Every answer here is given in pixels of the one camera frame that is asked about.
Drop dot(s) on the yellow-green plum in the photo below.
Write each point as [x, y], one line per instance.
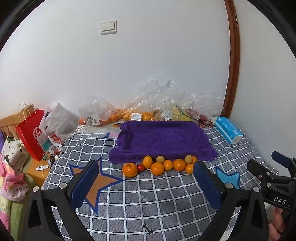
[160, 159]
[188, 159]

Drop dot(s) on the wooden nightstand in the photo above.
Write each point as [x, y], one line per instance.
[37, 177]

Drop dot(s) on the printed cardboard sheet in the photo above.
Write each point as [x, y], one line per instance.
[92, 128]

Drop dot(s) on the small red apple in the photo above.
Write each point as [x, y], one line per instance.
[140, 168]

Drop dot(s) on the blue tissue pack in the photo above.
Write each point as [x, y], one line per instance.
[227, 128]

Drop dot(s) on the red paper bag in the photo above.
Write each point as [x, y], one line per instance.
[30, 134]

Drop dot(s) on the oval orange citrus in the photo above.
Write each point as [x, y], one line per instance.
[147, 161]

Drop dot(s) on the purple towel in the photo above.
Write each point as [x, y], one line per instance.
[161, 139]

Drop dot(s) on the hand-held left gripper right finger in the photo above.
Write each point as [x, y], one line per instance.
[207, 185]

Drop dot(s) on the small clear bag of oranges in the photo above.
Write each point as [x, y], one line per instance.
[97, 109]

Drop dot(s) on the small orange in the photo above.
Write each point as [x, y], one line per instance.
[179, 164]
[168, 165]
[195, 159]
[189, 169]

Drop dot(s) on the grey checked star blanket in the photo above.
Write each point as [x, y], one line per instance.
[152, 197]

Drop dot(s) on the green cloth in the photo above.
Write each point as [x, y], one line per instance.
[16, 213]

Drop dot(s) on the person's right hand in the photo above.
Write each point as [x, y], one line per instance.
[276, 222]

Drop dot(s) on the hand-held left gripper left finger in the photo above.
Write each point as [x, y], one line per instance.
[85, 183]

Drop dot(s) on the small white tube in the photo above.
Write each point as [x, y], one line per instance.
[42, 167]

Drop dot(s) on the brown wooden door frame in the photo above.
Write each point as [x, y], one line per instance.
[234, 58]

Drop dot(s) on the white wall light switch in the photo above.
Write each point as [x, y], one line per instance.
[108, 27]

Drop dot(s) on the large clear bag of oranges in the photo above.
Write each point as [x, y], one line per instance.
[148, 102]

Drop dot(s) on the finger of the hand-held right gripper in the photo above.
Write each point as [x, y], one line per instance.
[281, 158]
[261, 170]

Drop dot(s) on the white plastic bag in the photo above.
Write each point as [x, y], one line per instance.
[60, 120]

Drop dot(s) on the pink cloth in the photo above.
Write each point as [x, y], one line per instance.
[11, 185]

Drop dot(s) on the white floral cloth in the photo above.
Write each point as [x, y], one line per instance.
[13, 153]

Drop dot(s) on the large orange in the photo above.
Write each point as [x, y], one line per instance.
[157, 168]

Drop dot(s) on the small black bone-shaped piece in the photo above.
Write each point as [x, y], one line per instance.
[147, 229]

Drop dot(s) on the clear bag with yellow contents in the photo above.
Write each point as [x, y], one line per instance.
[196, 102]

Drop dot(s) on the orange with green stem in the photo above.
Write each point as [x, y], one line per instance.
[130, 170]

